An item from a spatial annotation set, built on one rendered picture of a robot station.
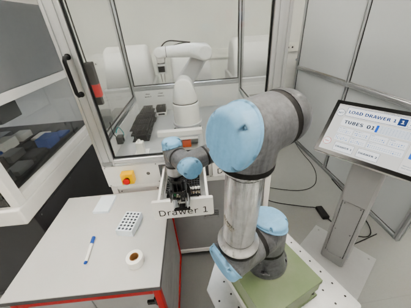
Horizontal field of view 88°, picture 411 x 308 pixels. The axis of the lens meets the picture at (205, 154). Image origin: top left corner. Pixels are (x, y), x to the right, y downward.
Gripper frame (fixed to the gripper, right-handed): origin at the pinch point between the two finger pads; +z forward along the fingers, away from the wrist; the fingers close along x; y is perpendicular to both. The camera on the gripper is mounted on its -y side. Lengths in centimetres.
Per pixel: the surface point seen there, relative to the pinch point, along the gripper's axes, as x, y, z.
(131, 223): -26.7, -1.7, 10.8
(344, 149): 87, -20, -10
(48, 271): -58, 17, 15
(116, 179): -41, -32, 5
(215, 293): 11.4, 32.5, 14.6
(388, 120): 104, -18, -25
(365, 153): 93, -13, -11
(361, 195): 101, -14, 20
